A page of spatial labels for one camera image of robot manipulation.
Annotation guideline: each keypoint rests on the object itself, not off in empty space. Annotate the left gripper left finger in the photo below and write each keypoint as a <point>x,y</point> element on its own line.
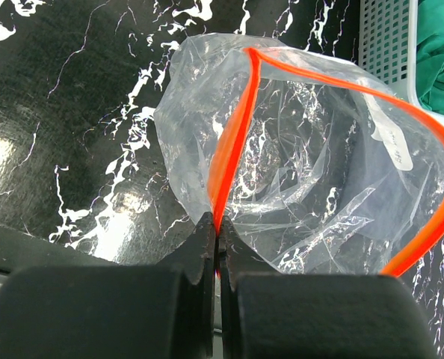
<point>181,297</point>

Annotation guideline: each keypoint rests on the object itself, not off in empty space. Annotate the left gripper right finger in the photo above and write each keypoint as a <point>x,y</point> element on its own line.
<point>235,258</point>

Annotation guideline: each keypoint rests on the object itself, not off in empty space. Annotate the clear zip top bag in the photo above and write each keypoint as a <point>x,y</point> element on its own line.
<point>318,165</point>

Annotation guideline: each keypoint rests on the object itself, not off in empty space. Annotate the black marble pattern mat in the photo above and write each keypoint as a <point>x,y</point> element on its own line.
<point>81,167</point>

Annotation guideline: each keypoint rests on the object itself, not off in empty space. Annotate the green cloth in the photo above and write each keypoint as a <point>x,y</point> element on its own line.
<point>430,56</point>

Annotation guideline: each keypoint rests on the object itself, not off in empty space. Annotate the white rectangular plastic basket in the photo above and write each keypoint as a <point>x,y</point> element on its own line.
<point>388,35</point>

